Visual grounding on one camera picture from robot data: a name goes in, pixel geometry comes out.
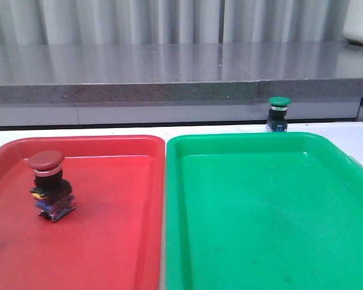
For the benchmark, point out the red mushroom push button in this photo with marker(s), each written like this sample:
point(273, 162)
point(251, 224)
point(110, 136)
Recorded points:
point(53, 194)

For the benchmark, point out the red plastic tray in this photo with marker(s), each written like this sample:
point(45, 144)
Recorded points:
point(112, 238)

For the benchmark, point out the green mushroom push button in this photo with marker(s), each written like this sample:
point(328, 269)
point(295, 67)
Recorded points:
point(276, 119)

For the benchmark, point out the grey stone counter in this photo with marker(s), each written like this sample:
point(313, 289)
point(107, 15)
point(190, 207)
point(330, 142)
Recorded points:
point(95, 85)

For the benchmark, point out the green plastic tray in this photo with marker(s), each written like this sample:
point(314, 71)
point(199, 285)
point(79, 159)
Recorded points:
point(262, 211)

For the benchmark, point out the white rice cooker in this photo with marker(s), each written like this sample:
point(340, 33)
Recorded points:
point(353, 24)

